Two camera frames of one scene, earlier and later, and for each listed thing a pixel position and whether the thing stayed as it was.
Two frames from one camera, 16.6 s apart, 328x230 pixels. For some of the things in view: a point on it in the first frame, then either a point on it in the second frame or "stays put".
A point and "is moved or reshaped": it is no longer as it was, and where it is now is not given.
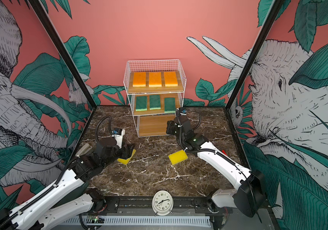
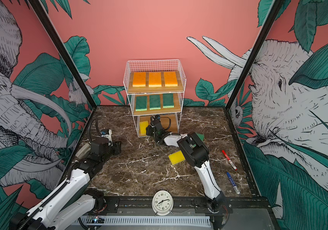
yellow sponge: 125,161 -> 143,124
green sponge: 141,103 stays put
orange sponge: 139,79 stays put
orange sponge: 155,79 stays put
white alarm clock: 162,202 stays put
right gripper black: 170,129 -> 148,131
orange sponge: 170,78 stays put
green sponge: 155,102 stays put
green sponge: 169,106 is moved or reshaped
